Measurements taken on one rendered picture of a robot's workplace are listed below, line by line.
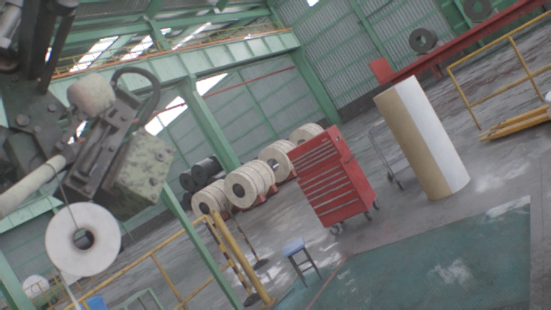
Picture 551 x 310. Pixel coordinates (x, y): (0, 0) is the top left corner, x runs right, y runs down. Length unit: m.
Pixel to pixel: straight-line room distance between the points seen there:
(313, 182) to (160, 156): 4.17
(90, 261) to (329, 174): 4.32
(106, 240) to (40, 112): 0.37
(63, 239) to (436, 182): 4.07
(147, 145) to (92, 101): 0.18
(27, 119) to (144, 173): 0.31
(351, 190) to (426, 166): 1.02
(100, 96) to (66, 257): 0.41
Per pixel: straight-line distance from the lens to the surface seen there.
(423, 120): 4.48
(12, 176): 1.12
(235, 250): 4.31
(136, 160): 1.08
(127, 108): 1.18
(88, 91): 1.11
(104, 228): 0.95
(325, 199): 5.21
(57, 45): 1.05
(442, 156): 4.56
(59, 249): 0.96
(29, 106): 1.12
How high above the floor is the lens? 1.42
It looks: 1 degrees down
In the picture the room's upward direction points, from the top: 31 degrees counter-clockwise
